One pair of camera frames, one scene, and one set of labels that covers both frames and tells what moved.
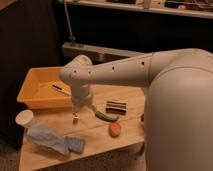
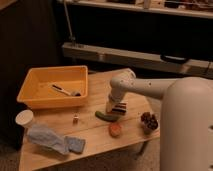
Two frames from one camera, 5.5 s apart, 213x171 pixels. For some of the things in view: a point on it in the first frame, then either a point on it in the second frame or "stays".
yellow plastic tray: (45, 88) stays
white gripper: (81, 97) to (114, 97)
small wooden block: (75, 120) stays
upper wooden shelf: (186, 8) stays
